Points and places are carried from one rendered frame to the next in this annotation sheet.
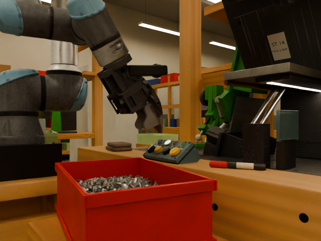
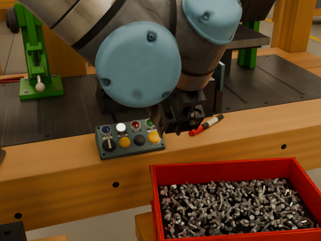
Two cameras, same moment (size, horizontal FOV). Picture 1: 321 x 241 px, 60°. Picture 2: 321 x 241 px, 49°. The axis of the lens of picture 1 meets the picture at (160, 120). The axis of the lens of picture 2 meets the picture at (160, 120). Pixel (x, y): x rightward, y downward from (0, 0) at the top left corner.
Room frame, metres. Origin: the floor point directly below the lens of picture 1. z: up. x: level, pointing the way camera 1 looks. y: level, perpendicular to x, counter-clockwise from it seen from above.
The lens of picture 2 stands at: (0.48, 0.61, 1.35)
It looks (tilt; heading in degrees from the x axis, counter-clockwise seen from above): 28 degrees down; 291
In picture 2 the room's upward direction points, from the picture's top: straight up
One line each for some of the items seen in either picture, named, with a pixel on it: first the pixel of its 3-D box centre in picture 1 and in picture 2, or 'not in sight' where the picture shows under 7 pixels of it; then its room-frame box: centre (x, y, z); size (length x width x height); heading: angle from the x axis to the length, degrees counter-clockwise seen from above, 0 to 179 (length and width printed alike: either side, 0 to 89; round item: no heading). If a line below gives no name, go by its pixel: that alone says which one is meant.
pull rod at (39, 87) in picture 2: (200, 134); (39, 81); (1.17, -0.17, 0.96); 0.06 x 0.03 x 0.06; 129
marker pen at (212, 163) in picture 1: (236, 165); (207, 124); (0.67, -0.18, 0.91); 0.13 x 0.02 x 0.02; 67
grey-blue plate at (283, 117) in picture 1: (287, 138); (213, 83); (0.68, -0.31, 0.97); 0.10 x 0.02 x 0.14; 129
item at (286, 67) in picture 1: (294, 82); (204, 27); (0.73, -0.35, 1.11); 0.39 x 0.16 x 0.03; 129
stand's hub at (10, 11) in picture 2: (205, 97); (11, 20); (1.27, -0.21, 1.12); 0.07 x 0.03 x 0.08; 129
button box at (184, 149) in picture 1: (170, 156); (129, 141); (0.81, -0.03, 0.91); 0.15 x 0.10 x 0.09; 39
